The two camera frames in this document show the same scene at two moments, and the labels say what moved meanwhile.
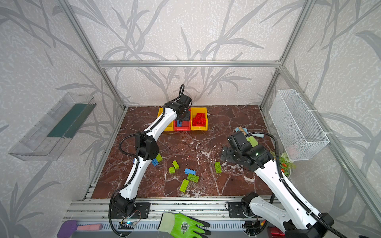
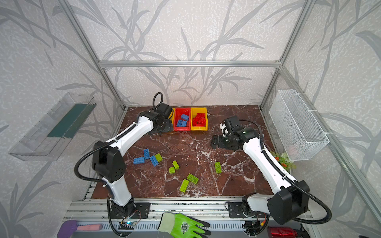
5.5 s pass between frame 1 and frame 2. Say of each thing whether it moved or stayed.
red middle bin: stayed
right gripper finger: moved
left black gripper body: moved
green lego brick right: stayed
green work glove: stayed
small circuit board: stayed
